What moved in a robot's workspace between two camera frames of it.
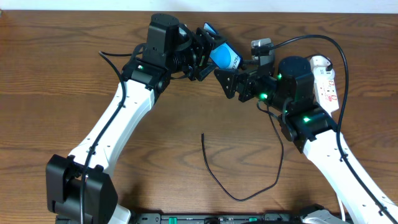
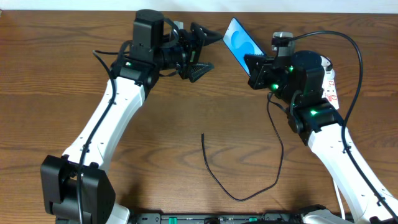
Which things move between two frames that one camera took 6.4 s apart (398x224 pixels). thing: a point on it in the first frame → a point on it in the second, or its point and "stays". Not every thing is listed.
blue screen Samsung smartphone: [224, 56] → [241, 43]
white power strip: [326, 89] stays
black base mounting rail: [222, 218] stays
